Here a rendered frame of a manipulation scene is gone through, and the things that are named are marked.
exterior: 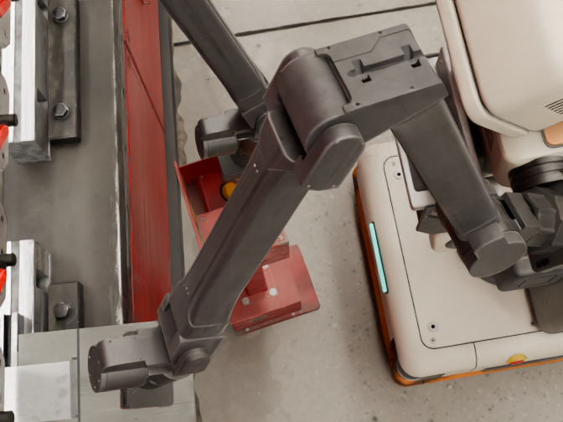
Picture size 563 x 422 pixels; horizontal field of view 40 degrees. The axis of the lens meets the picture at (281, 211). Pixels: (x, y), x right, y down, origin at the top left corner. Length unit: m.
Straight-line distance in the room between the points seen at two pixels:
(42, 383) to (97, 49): 0.65
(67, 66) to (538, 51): 0.88
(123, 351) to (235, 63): 0.46
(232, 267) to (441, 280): 1.21
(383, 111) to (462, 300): 1.35
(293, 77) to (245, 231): 0.17
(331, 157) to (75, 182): 0.86
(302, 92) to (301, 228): 1.63
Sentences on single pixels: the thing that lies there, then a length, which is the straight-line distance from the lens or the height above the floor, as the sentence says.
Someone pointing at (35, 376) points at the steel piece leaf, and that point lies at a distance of 1.25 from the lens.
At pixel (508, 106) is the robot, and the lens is 0.98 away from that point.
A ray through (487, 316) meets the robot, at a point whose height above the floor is 0.28.
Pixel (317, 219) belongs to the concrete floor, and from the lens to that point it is 2.28.
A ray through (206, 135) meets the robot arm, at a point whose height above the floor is 1.01.
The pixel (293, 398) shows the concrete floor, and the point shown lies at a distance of 2.19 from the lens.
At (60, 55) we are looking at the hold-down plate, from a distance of 1.53.
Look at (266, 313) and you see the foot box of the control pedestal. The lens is 2.10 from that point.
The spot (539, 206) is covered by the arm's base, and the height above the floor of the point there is 1.25.
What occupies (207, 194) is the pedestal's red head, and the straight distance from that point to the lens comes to 1.53.
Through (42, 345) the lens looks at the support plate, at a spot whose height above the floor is 1.00.
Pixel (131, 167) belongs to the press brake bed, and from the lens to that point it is 1.58.
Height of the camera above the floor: 2.18
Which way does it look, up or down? 72 degrees down
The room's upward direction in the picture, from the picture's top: 6 degrees counter-clockwise
